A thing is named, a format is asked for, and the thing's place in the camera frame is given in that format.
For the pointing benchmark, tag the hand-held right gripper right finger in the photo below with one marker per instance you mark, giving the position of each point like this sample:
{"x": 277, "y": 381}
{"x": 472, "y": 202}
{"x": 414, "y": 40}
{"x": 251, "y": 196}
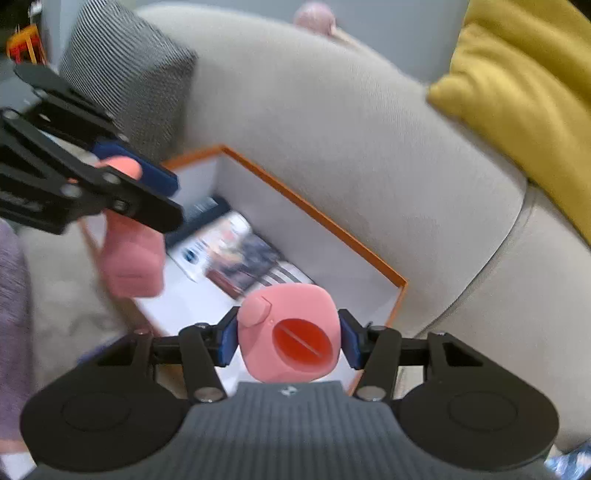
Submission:
{"x": 348, "y": 341}

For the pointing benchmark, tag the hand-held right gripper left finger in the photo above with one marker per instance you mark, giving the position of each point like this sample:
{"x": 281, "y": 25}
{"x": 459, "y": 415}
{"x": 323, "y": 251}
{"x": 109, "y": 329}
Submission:
{"x": 228, "y": 339}

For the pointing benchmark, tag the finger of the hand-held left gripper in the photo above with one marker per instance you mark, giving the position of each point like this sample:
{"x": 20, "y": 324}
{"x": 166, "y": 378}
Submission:
{"x": 138, "y": 207}
{"x": 138, "y": 164}

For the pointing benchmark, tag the pink spray bottle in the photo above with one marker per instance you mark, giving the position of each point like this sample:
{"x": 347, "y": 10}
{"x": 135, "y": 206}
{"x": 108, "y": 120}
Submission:
{"x": 134, "y": 258}

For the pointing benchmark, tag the pink square container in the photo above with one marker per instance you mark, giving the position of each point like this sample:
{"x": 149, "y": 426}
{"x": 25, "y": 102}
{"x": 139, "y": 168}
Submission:
{"x": 291, "y": 332}

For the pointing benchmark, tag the blue packet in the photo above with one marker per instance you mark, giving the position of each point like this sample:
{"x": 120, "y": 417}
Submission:
{"x": 203, "y": 214}

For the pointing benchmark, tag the printed card box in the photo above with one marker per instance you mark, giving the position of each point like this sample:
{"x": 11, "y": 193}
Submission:
{"x": 244, "y": 258}

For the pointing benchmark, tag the orange cardboard box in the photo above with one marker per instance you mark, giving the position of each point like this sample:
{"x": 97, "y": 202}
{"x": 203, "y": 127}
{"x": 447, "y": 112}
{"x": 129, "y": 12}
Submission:
{"x": 323, "y": 263}

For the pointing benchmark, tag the striped white box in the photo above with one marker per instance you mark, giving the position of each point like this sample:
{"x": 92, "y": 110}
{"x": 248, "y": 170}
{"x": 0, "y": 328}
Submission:
{"x": 284, "y": 277}

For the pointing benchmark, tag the houndstooth pillow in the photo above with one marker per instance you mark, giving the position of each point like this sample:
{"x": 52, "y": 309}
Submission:
{"x": 124, "y": 69}

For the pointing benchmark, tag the purple fluffy cloth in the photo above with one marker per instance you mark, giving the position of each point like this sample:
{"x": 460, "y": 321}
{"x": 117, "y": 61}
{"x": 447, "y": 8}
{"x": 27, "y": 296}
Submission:
{"x": 14, "y": 323}

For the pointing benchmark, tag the orange rack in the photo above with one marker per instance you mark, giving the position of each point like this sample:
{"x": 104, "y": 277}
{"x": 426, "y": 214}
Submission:
{"x": 25, "y": 44}

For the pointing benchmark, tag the beige sofa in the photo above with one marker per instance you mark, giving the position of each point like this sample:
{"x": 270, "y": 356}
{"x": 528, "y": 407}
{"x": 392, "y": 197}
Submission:
{"x": 369, "y": 152}

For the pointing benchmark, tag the pink plush toy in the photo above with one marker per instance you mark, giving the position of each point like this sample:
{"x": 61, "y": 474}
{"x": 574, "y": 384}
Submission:
{"x": 314, "y": 18}

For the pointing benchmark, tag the yellow pillow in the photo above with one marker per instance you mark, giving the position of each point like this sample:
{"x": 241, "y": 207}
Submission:
{"x": 531, "y": 92}

